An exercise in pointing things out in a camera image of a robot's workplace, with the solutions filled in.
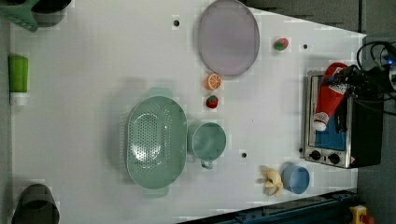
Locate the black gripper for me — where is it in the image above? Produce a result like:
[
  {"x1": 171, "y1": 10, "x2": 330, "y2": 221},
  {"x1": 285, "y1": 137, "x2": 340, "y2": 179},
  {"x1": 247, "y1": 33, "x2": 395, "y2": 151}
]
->
[{"x1": 332, "y1": 65, "x2": 391, "y2": 100}]

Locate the red ketchup bottle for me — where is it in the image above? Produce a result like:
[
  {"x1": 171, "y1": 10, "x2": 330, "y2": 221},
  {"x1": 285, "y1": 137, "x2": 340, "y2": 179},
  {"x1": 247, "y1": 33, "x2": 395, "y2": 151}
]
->
[{"x1": 313, "y1": 63, "x2": 347, "y2": 132}]

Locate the green oval strainer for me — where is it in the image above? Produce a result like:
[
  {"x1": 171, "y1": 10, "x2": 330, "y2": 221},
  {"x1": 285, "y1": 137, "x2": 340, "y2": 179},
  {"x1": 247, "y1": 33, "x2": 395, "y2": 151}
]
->
[{"x1": 125, "y1": 88, "x2": 188, "y2": 198}]

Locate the silver toaster oven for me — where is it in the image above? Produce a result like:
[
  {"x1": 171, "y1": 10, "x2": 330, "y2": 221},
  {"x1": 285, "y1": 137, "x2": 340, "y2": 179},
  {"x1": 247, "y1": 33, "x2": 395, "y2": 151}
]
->
[{"x1": 304, "y1": 71, "x2": 383, "y2": 169}]

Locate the strawberry toy near plate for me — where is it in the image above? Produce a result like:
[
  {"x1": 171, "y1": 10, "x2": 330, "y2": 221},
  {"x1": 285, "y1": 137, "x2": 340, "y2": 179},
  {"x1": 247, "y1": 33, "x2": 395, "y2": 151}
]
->
[{"x1": 274, "y1": 38, "x2": 289, "y2": 51}]

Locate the blue cup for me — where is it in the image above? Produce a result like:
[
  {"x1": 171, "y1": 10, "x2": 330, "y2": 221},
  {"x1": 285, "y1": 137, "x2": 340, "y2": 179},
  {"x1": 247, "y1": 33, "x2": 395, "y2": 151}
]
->
[{"x1": 281, "y1": 164, "x2": 310, "y2": 194}]

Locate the grey round plate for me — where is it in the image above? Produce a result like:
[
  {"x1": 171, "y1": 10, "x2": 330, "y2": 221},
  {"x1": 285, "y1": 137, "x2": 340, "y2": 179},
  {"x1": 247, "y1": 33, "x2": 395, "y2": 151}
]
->
[{"x1": 197, "y1": 0, "x2": 260, "y2": 76}]

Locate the peeled banana toy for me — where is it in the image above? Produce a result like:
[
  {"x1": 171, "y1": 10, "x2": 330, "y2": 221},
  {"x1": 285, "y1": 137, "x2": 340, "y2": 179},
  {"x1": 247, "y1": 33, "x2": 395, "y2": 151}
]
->
[{"x1": 262, "y1": 168, "x2": 284, "y2": 196}]

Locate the yellow red emergency button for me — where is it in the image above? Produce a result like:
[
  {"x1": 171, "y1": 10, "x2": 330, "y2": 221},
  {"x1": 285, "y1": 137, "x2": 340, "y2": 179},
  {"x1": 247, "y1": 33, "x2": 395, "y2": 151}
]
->
[{"x1": 349, "y1": 205, "x2": 375, "y2": 224}]

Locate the orange slice toy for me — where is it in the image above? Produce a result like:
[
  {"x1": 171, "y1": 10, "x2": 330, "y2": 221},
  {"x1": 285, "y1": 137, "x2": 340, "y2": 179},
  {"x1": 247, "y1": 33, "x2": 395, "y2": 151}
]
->
[{"x1": 205, "y1": 74, "x2": 222, "y2": 91}]

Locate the strawberry toy near orange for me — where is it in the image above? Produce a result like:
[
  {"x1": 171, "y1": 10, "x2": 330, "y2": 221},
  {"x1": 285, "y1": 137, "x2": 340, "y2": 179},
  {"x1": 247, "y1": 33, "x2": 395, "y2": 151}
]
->
[{"x1": 205, "y1": 95, "x2": 219, "y2": 109}]

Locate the green mug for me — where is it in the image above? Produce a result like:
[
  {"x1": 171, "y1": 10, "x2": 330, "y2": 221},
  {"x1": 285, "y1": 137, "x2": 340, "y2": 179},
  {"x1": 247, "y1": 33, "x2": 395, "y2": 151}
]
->
[{"x1": 187, "y1": 122, "x2": 227, "y2": 170}]

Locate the green bottle white cap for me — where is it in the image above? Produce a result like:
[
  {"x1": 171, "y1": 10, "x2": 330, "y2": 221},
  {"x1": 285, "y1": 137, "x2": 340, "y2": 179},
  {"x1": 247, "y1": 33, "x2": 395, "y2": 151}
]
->
[{"x1": 8, "y1": 55, "x2": 29, "y2": 105}]

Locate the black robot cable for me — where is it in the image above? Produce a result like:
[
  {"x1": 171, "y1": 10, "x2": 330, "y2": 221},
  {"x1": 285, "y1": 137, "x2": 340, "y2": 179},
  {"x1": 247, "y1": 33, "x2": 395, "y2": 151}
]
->
[{"x1": 355, "y1": 40, "x2": 396, "y2": 116}]

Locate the blue metal rail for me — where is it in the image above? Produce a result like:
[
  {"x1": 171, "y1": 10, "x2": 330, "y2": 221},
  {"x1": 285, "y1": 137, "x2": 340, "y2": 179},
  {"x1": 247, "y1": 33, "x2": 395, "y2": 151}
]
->
[{"x1": 179, "y1": 190, "x2": 360, "y2": 224}]

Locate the black cylinder post lower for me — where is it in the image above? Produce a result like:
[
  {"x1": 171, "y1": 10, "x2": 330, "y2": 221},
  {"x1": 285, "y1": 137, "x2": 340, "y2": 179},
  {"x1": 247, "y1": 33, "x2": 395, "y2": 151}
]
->
[{"x1": 11, "y1": 184, "x2": 60, "y2": 224}]

